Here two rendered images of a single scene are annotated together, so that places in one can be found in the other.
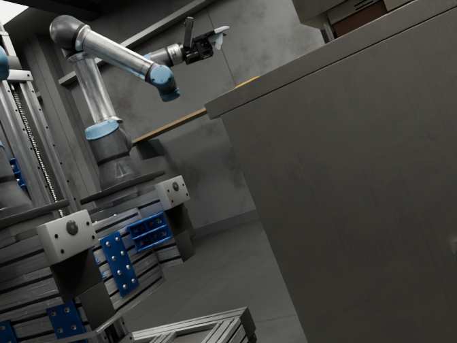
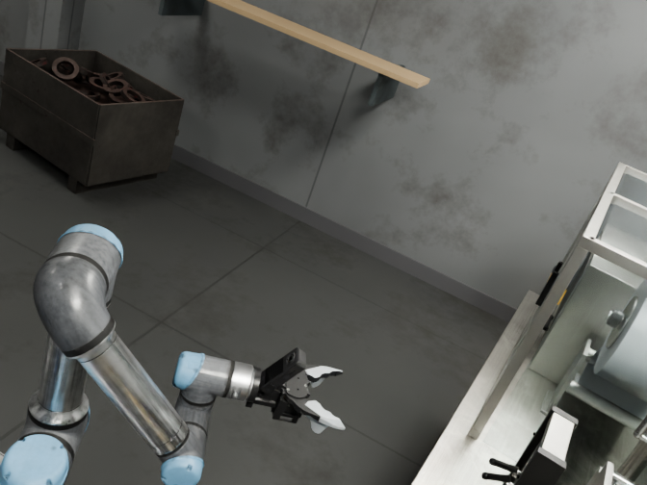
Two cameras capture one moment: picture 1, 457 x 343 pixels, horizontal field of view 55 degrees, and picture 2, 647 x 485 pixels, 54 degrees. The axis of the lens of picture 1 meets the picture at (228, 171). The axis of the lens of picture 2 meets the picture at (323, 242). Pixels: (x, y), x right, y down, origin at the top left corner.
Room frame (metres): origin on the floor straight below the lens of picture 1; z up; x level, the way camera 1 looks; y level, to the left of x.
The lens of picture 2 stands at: (0.66, 0.15, 2.08)
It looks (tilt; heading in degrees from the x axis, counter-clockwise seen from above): 26 degrees down; 350
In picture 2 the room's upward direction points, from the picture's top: 20 degrees clockwise
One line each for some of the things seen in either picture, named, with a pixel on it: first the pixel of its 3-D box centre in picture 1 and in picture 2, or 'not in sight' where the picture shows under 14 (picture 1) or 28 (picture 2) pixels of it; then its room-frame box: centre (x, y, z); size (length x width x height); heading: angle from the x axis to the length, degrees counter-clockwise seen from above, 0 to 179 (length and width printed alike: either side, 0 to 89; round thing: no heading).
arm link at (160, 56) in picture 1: (157, 62); (202, 374); (1.68, 0.10, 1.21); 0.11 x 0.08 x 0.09; 92
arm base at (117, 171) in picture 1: (117, 171); not in sight; (1.53, 0.36, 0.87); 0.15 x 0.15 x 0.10
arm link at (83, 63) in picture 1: (94, 91); (67, 353); (1.67, 0.37, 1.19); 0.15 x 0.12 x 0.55; 2
